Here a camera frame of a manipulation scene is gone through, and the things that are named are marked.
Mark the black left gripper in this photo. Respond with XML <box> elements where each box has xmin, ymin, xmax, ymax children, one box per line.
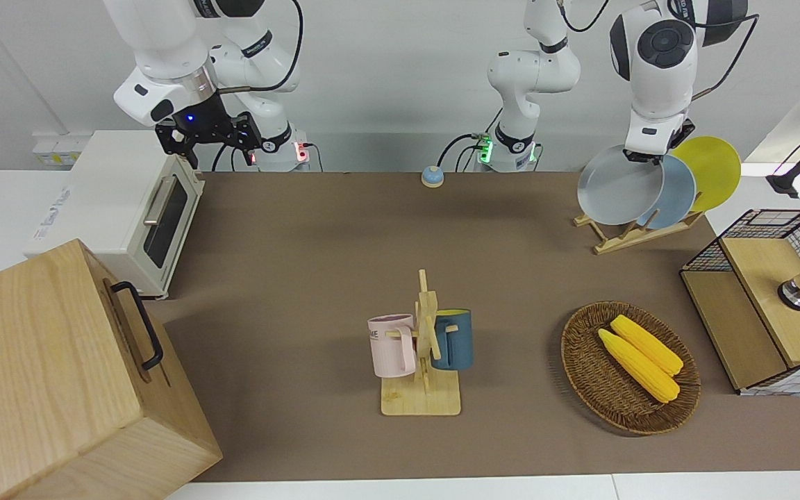
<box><xmin>623</xmin><ymin>119</ymin><xmax>697</xmax><ymax>165</ymax></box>

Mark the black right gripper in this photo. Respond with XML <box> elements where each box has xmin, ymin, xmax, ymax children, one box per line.
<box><xmin>156</xmin><ymin>92</ymin><xmax>263</xmax><ymax>171</ymax></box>

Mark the gray plate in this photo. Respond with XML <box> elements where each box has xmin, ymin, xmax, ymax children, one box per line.
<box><xmin>577</xmin><ymin>144</ymin><xmax>665</xmax><ymax>226</ymax></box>

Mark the blue plate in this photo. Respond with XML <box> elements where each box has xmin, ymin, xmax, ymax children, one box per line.
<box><xmin>636</xmin><ymin>154</ymin><xmax>697</xmax><ymax>231</ymax></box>

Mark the yellow plate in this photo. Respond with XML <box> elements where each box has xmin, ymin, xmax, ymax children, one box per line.
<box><xmin>671</xmin><ymin>136</ymin><xmax>742</xmax><ymax>213</ymax></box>

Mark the wooden plate rack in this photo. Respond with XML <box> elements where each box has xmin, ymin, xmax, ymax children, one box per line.
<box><xmin>574</xmin><ymin>207</ymin><xmax>707</xmax><ymax>256</ymax></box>

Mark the wooden mug rack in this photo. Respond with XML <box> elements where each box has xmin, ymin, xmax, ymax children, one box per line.
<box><xmin>381</xmin><ymin>269</ymin><xmax>462</xmax><ymax>417</ymax></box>

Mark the white toaster oven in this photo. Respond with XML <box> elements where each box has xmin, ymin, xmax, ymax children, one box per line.
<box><xmin>24</xmin><ymin>130</ymin><xmax>205</xmax><ymax>299</ymax></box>

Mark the brown table mat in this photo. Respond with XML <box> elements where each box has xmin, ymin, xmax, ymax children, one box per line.
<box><xmin>153</xmin><ymin>172</ymin><xmax>800</xmax><ymax>483</ymax></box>

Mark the yellow corn cob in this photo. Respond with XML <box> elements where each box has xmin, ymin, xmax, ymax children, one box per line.
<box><xmin>598</xmin><ymin>328</ymin><xmax>681</xmax><ymax>403</ymax></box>
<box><xmin>610</xmin><ymin>315</ymin><xmax>685</xmax><ymax>376</ymax></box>

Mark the brown wicker basket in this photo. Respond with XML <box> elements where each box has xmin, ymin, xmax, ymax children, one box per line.
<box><xmin>561</xmin><ymin>301</ymin><xmax>702</xmax><ymax>437</ymax></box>

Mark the dark blue mug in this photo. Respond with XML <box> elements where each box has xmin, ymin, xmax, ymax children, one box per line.
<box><xmin>431</xmin><ymin>309</ymin><xmax>474</xmax><ymax>371</ymax></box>

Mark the pink mug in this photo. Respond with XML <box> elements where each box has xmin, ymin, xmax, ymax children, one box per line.
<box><xmin>368</xmin><ymin>314</ymin><xmax>417</xmax><ymax>379</ymax></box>

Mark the light wooden drawer box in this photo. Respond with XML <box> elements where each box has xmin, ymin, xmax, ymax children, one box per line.
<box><xmin>0</xmin><ymin>239</ymin><xmax>224</xmax><ymax>500</ymax></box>

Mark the white oven door handle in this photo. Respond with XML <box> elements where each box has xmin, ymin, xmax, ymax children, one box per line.
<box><xmin>143</xmin><ymin>175</ymin><xmax>178</xmax><ymax>226</ymax></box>

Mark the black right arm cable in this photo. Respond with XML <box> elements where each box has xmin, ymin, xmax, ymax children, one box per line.
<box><xmin>217</xmin><ymin>0</ymin><xmax>303</xmax><ymax>95</ymax></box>

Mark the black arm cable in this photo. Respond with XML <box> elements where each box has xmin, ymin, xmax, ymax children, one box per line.
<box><xmin>217</xmin><ymin>0</ymin><xmax>303</xmax><ymax>95</ymax></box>
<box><xmin>558</xmin><ymin>0</ymin><xmax>760</xmax><ymax>103</ymax></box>

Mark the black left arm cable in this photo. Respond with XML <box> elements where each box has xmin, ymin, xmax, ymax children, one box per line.
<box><xmin>558</xmin><ymin>0</ymin><xmax>760</xmax><ymax>103</ymax></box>

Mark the wooden shelf with wire mesh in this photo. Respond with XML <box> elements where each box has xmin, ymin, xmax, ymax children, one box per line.
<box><xmin>680</xmin><ymin>208</ymin><xmax>800</xmax><ymax>397</ymax></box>

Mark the black drawer handle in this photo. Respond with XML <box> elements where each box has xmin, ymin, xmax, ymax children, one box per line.
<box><xmin>110</xmin><ymin>281</ymin><xmax>165</xmax><ymax>371</ymax></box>

